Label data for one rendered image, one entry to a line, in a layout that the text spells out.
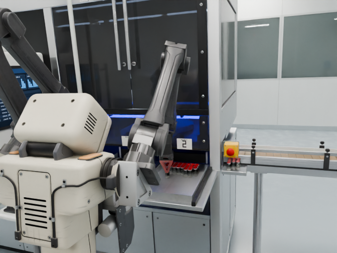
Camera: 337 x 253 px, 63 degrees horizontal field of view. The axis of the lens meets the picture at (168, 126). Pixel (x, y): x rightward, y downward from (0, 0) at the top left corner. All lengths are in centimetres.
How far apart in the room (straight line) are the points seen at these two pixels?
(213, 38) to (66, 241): 107
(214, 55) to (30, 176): 100
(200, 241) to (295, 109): 470
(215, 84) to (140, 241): 110
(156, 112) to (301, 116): 544
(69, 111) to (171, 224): 117
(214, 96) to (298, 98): 473
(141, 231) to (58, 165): 123
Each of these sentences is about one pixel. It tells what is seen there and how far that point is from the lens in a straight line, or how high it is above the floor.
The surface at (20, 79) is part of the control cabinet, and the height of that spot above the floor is 141.
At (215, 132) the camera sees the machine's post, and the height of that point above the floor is 109.
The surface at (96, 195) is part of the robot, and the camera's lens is 73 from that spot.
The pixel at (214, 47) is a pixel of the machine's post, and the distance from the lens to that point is 141.
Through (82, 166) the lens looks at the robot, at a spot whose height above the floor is 123.
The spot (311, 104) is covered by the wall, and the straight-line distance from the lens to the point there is 613.
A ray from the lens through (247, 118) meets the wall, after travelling 612.
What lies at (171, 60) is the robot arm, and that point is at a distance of 94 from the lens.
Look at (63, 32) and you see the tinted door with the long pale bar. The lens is 179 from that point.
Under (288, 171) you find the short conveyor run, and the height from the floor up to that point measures 86.
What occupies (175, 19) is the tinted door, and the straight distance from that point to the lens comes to 147.
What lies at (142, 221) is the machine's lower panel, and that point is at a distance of 182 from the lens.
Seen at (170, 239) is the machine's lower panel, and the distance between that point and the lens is 181.
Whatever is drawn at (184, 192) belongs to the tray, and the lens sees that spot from 128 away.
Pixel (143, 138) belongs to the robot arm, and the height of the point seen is 126.
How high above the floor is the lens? 145
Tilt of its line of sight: 13 degrees down
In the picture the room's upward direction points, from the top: 3 degrees counter-clockwise
